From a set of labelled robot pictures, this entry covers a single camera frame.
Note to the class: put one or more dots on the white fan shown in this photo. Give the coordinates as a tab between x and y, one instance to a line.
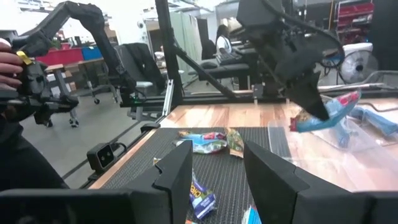
357	65

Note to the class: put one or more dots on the red green chocolate granola bar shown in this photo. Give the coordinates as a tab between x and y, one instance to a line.
234	141

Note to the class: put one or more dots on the green curtain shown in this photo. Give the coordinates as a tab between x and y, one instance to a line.
189	40

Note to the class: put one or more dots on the blue granola bar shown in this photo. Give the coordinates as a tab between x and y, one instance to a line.
376	121
343	133
339	109

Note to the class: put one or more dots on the red storage shelf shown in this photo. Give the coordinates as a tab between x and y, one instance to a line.
354	11

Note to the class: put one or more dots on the blue box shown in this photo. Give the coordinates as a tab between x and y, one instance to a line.
91	53

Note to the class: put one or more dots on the black office chair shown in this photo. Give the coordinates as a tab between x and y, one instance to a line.
140	62

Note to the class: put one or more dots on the grey woven placemat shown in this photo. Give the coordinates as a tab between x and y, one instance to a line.
224	174

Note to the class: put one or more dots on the blue snack bar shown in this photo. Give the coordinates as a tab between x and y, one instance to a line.
202	196

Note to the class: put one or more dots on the person's hand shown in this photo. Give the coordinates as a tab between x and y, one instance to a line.
9	65

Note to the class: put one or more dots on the person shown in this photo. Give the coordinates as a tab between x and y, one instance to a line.
223	43
25	161

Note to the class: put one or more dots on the yellow tape piece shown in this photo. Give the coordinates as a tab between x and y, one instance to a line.
24	57

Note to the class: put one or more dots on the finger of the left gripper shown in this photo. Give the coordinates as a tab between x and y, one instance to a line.
308	96

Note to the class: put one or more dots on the black table-level camera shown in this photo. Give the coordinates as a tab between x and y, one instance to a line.
101	157

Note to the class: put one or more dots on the red box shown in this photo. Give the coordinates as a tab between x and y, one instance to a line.
59	56

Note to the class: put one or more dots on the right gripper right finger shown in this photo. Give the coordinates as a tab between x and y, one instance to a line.
270	186

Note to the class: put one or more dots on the black desk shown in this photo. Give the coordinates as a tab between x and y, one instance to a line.
224	70

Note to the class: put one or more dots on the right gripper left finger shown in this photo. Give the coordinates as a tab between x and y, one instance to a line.
180	186

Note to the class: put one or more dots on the small clear plastic bin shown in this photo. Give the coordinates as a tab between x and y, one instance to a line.
326	168

